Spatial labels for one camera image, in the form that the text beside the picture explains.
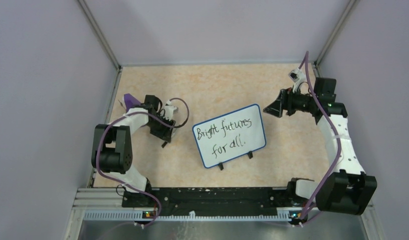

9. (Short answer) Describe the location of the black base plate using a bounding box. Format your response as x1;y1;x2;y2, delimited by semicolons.
121;187;306;217

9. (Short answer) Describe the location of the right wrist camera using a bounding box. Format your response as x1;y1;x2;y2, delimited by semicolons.
288;68;307;93

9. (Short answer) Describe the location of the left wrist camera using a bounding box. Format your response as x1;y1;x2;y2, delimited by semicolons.
160;100;179;121

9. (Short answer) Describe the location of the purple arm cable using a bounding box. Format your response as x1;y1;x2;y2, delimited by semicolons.
94;97;191;229
297;50;343;228

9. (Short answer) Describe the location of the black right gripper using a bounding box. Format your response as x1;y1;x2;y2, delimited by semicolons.
263;85;318;118

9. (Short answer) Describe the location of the aluminium frame rail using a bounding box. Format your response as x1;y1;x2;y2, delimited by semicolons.
65;186;386;240

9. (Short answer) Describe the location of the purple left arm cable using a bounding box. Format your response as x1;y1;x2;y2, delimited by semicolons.
94;97;191;229

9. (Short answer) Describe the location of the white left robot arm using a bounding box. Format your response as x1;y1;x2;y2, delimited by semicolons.
91;93;178;207

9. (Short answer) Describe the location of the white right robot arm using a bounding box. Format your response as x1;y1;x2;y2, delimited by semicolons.
263;77;378;215

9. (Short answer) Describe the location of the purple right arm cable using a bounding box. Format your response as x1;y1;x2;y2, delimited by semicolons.
297;50;343;228

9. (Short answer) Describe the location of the blue framed whiteboard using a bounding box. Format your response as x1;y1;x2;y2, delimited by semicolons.
191;103;267;169

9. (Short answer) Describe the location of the purple whiteboard eraser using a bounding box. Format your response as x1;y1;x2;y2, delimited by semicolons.
122;93;142;112

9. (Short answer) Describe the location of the white slotted cable duct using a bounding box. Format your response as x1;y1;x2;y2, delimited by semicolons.
83;210;291;222

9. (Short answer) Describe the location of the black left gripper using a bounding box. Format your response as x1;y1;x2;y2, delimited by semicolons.
145;113;175;143

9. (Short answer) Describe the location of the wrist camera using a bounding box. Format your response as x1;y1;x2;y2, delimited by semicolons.
160;100;179;121
288;68;307;93

